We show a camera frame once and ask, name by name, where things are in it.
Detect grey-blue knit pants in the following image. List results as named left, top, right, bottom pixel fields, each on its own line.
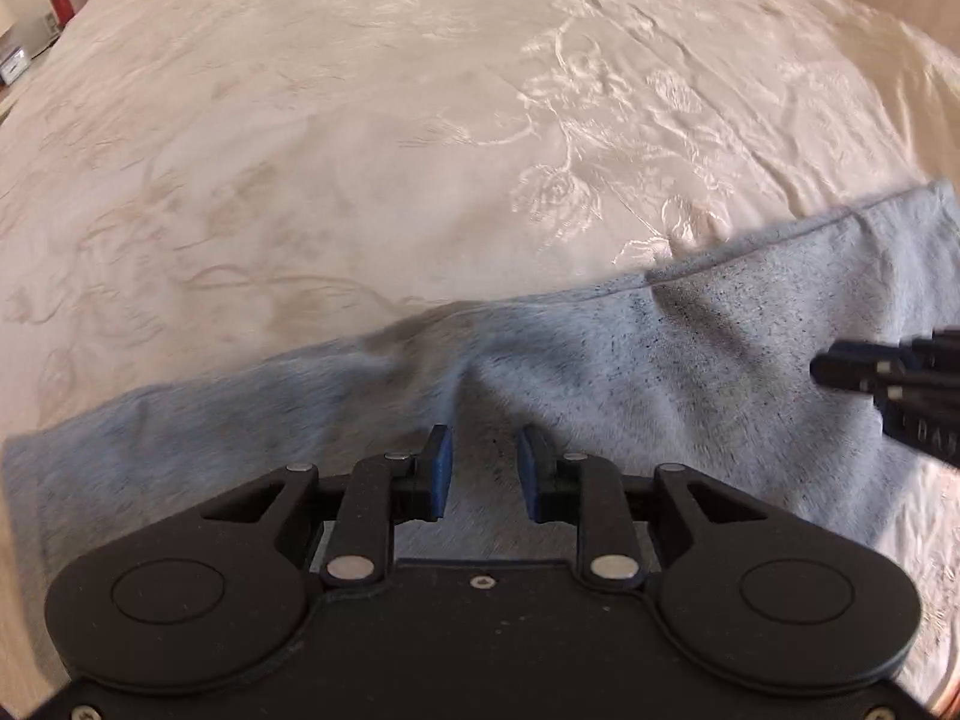
left=3, top=182, right=958, bottom=589

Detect cream embroidered bedspread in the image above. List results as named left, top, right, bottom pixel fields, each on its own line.
left=0, top=0, right=960, bottom=714

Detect framed picture on nightstand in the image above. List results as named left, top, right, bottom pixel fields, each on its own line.
left=0, top=44, right=32, bottom=86

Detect red candle jar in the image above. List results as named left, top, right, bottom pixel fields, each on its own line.
left=49, top=0, right=75, bottom=28

